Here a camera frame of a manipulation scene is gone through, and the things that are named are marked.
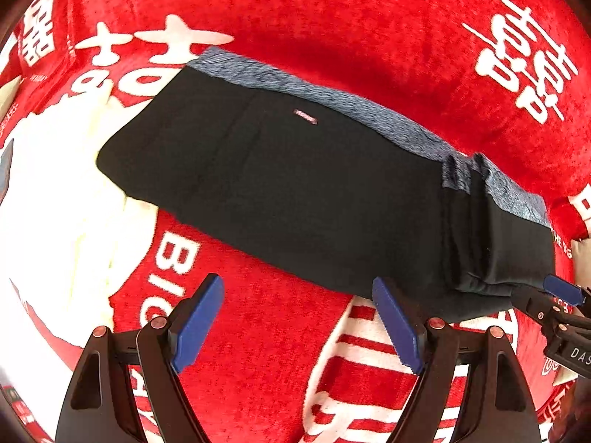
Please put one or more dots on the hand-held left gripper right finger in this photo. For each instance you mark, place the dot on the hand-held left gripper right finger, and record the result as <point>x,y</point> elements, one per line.
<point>397,327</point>

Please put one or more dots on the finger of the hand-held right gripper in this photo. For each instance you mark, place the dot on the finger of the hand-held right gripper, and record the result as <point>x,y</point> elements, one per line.
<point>563,290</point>
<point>535,307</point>

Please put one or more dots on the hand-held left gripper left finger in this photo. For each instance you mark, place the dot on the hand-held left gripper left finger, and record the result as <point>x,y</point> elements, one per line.
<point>198,327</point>

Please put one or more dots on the black pants with blue stripes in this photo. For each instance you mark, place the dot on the black pants with blue stripes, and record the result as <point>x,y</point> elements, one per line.
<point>300,194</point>

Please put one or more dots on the grey white pillow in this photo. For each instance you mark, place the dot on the grey white pillow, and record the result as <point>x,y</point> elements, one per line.
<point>582,250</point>

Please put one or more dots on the cream white garment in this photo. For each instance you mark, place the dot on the cream white garment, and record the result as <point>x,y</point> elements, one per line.
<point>69,217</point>

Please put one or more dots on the black smartphone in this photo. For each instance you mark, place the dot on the black smartphone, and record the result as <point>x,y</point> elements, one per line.
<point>5,170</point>

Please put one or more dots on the red printed blanket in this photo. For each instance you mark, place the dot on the red printed blanket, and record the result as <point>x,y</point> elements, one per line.
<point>346,18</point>

